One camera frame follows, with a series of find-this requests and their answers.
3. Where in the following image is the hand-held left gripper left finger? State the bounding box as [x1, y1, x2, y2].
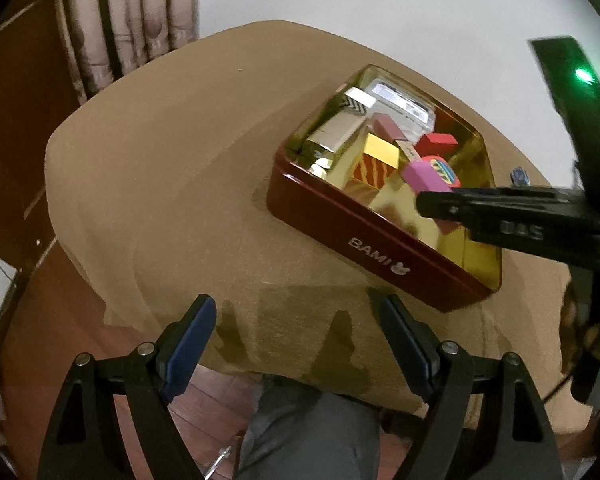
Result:
[37, 294, 218, 480]

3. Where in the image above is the white box with chevron edge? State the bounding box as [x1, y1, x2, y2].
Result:
[337, 87, 376, 118]

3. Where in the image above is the brown wooden cabinet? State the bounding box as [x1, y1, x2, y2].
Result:
[0, 0, 81, 261]

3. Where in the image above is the red wooden block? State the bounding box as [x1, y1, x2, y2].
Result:
[414, 132, 457, 158]

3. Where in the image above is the orange round tape measure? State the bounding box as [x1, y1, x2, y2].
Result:
[422, 155, 461, 188]

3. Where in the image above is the maroon block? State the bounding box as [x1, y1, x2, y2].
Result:
[371, 114, 410, 143]

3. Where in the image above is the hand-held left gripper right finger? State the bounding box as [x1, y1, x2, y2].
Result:
[369, 289, 563, 480]

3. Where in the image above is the person's grey trousered leg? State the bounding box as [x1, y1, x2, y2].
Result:
[235, 377, 381, 480]

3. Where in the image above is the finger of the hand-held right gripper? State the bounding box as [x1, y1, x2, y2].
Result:
[416, 187, 581, 226]

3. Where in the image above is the clear case with red-blue label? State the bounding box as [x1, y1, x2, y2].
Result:
[367, 79, 438, 133]

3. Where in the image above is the pink block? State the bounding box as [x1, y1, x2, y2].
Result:
[400, 161, 453, 195]

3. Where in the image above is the yellow striped cube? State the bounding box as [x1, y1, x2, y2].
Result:
[350, 133, 401, 191]

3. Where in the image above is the beige patterned curtain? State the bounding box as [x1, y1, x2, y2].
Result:
[55, 0, 201, 106]

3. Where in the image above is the red and gold tin box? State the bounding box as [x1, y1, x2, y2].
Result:
[266, 64, 505, 314]

